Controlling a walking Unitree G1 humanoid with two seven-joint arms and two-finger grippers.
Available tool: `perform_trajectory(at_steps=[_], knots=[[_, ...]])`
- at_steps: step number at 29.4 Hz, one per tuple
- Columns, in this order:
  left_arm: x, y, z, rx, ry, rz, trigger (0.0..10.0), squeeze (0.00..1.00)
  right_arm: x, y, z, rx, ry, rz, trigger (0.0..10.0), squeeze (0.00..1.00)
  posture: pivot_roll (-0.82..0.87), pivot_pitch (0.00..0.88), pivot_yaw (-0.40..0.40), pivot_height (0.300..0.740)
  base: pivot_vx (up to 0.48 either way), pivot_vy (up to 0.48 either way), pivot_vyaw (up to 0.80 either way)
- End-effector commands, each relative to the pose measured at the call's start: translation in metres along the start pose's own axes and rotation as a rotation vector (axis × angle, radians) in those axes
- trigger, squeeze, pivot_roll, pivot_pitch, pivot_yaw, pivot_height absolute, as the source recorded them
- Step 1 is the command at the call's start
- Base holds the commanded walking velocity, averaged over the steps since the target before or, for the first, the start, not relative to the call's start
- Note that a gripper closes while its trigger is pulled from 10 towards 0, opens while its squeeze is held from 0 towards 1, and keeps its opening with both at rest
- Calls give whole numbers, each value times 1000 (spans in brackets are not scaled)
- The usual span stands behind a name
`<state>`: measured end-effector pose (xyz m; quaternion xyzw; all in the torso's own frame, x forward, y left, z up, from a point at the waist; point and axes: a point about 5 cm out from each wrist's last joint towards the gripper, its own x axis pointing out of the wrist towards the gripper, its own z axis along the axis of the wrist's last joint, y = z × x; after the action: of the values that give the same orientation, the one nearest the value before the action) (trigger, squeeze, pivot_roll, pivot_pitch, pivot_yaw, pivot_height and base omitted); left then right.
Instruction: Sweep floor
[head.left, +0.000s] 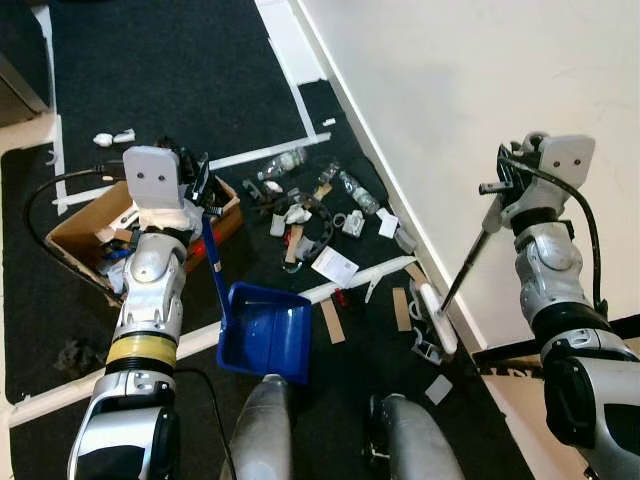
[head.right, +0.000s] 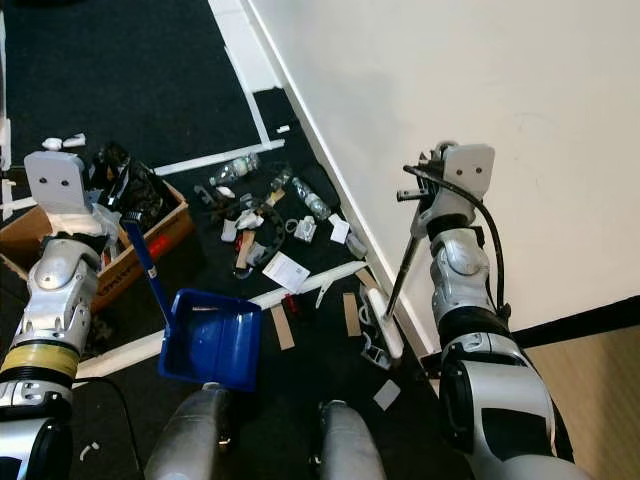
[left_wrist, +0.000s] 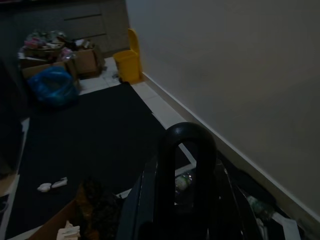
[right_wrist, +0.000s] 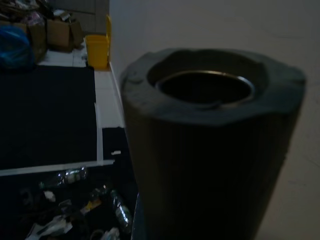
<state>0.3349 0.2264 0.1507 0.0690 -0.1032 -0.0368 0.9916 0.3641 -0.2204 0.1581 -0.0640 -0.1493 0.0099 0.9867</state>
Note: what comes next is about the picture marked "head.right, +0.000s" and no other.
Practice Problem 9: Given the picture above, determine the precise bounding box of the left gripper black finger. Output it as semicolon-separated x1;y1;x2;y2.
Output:
120;150;157;207
89;143;122;187

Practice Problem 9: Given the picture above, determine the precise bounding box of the white head long-handled brush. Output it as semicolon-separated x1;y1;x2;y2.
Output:
362;232;423;361

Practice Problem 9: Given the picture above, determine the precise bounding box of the blue plastic dustpan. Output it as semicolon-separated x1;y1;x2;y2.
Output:
125;220;264;394

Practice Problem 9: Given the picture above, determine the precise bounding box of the small black floor mat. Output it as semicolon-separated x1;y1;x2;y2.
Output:
0;0;267;173

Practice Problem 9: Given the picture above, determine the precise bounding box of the large black floor mat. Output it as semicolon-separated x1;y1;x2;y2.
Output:
0;88;473;480

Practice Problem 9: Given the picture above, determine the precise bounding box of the brown cardboard box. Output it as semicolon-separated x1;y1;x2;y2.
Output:
0;185;194;314

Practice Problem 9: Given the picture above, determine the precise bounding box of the small grey object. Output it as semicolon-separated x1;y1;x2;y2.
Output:
344;233;370;260

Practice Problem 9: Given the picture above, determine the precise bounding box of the small white paper slip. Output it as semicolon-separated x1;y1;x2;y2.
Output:
327;214;352;245

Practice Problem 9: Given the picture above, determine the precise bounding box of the white plastic clip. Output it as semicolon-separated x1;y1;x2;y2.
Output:
289;216;317;244

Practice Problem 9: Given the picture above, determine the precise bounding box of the small clear plastic bottle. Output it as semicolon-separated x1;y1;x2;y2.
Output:
267;168;294;198

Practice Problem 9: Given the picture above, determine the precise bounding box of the tan cardboard strip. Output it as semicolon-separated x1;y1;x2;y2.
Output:
342;293;362;338
271;304;298;352

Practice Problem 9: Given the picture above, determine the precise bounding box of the white printed paper card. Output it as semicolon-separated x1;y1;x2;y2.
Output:
261;252;312;294

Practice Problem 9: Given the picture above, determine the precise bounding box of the grey square card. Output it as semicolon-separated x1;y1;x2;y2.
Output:
372;380;403;412

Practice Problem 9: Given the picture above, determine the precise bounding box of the grey left robot leg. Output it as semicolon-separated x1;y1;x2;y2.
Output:
144;382;233;480

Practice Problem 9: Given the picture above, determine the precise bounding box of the grey robot leg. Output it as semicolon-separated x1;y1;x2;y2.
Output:
144;382;233;480
318;400;403;480

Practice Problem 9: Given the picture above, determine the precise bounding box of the grey right robot leg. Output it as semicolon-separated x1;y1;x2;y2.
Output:
318;400;403;480

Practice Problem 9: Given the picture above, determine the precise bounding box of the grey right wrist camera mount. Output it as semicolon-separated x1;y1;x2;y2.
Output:
438;143;497;208

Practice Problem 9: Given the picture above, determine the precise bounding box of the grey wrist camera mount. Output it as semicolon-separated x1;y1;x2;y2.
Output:
438;143;497;208
24;150;107;237

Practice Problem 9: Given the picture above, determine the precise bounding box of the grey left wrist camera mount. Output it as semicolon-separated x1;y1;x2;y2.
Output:
24;150;107;237

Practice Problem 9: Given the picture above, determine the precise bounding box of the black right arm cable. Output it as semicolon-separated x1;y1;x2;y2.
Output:
405;163;513;323

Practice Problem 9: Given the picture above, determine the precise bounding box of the wooden handled tool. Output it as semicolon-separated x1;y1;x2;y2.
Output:
232;210;263;271

